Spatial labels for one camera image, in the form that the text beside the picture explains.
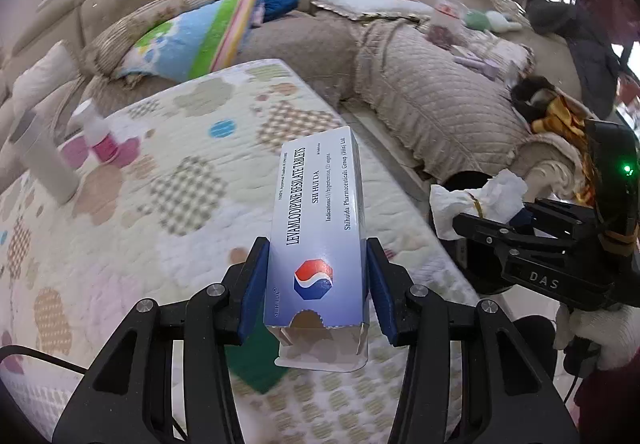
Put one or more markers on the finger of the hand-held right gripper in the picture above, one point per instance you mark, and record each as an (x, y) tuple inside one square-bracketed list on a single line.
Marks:
[(565, 216), (490, 229)]

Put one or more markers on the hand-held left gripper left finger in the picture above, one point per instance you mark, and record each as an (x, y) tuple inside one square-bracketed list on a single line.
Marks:
[(255, 289)]

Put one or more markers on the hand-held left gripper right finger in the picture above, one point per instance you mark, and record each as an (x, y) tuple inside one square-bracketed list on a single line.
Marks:
[(382, 294)]

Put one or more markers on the white tissue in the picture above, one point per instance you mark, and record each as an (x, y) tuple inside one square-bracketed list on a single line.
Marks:
[(450, 209)]

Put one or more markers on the black round trash bin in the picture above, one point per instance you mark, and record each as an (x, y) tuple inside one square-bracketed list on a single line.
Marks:
[(480, 274)]

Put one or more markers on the blue and white medicine box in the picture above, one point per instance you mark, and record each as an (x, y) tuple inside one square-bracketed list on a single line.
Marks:
[(315, 224)]

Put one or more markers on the person's right hand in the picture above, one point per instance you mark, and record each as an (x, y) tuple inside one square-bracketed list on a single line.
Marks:
[(615, 334)]

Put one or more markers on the green scouring sponge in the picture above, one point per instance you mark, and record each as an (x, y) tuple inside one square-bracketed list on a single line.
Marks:
[(255, 364)]

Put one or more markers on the brown and yellow cloth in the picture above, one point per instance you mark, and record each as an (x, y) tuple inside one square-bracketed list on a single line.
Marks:
[(555, 114)]

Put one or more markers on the person's maroon clothing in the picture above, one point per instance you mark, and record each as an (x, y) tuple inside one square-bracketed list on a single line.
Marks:
[(610, 404)]

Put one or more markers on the large grey quilted sofa cover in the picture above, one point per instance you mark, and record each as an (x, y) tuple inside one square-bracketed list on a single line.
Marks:
[(425, 94)]

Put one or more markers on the patchwork quilted table cover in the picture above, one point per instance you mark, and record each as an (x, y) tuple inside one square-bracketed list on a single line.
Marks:
[(175, 149)]

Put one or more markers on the dark jacket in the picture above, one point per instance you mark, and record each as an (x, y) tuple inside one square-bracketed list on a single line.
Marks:
[(575, 39)]

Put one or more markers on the white plush toy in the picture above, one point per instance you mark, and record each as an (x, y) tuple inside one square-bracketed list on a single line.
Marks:
[(505, 22)]

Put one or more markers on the clear bag of red sweets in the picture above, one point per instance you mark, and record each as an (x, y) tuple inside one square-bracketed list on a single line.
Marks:
[(447, 29)]

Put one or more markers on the white bottle with pink label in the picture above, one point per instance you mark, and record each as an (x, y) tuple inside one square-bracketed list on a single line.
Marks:
[(102, 144)]

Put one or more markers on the green plush toy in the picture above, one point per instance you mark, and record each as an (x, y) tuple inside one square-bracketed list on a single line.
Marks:
[(475, 19)]

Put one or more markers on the white cylindrical bottle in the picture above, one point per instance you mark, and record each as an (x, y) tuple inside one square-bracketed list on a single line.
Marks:
[(45, 159)]

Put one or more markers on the small grey quilted sofa cover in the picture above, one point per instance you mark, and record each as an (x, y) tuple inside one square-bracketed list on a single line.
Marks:
[(300, 39)]

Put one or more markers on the colourful striped pillow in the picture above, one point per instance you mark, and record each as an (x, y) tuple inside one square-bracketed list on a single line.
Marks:
[(200, 34)]

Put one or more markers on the white cushion with gold trim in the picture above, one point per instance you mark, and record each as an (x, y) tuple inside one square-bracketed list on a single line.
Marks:
[(360, 2)]

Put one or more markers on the floral striped bolster pillow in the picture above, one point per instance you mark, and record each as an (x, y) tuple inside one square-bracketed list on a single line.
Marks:
[(125, 32)]

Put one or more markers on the white pillow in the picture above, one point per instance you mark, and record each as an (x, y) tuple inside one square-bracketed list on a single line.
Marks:
[(45, 74)]

